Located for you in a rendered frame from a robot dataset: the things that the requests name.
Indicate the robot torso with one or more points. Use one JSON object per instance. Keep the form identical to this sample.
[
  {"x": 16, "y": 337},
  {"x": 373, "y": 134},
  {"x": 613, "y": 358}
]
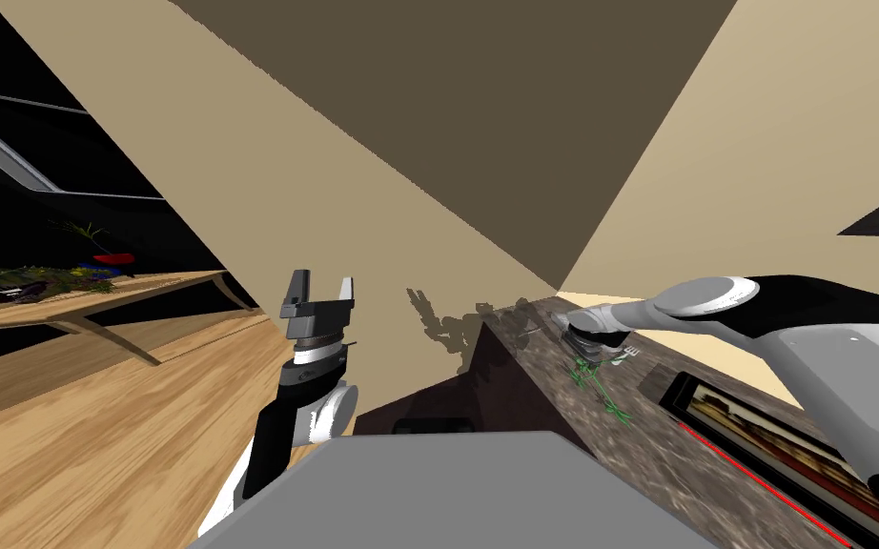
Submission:
[{"x": 447, "y": 496}]

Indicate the dark window with grey frame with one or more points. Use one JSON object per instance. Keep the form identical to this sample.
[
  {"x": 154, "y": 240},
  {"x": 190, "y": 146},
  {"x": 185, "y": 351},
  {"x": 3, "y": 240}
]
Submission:
[{"x": 20, "y": 152}]

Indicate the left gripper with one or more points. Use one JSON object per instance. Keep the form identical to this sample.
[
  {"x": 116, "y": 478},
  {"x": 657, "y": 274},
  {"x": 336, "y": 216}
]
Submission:
[{"x": 317, "y": 316}]

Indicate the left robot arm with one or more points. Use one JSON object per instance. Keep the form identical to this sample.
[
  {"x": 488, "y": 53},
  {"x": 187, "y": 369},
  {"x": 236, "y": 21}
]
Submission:
[{"x": 294, "y": 408}]

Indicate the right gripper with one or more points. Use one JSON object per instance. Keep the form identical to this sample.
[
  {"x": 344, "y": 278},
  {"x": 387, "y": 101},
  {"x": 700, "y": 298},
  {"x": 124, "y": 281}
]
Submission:
[{"x": 590, "y": 340}]

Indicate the dark marble-top table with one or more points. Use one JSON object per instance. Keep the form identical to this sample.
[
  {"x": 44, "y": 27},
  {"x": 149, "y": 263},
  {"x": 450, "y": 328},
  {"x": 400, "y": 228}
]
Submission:
[{"x": 668, "y": 473}]

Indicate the wooden table with plants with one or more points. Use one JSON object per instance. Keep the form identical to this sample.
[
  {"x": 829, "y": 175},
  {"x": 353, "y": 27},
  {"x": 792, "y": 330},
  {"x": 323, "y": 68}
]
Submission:
[{"x": 104, "y": 301}]

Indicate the silver fork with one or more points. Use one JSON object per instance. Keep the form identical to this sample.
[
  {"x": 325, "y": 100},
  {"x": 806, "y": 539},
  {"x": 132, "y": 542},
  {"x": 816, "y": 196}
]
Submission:
[{"x": 629, "y": 353}]

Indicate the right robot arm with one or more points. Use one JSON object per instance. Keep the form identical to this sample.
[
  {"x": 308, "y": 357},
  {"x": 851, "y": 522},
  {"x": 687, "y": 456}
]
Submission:
[{"x": 813, "y": 343}]

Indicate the green plant sprig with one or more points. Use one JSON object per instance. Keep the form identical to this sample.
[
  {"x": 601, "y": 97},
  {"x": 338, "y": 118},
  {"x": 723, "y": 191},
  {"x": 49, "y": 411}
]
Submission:
[{"x": 600, "y": 383}]

